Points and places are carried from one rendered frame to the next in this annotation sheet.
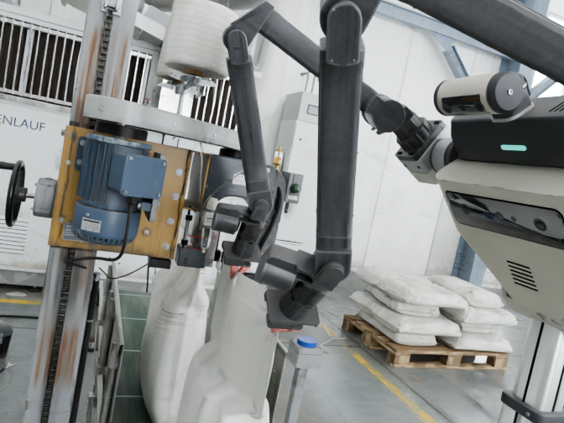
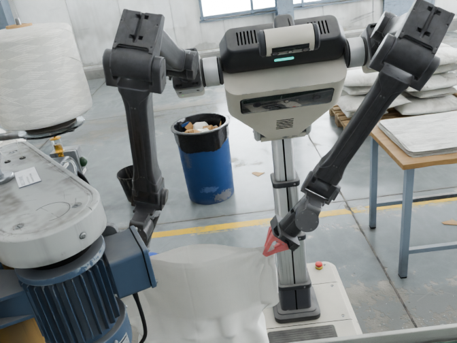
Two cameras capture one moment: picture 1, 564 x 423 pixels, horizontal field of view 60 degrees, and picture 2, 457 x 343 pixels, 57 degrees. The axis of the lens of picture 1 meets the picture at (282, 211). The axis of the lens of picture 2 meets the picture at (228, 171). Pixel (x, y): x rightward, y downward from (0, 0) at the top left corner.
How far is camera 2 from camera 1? 1.14 m
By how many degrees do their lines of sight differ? 67
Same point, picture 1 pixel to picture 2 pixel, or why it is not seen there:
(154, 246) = not seen: hidden behind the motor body
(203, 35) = (79, 73)
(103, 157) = (101, 279)
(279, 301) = (287, 233)
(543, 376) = (292, 163)
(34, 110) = not seen: outside the picture
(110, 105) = (90, 222)
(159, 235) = not seen: hidden behind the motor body
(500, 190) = (296, 88)
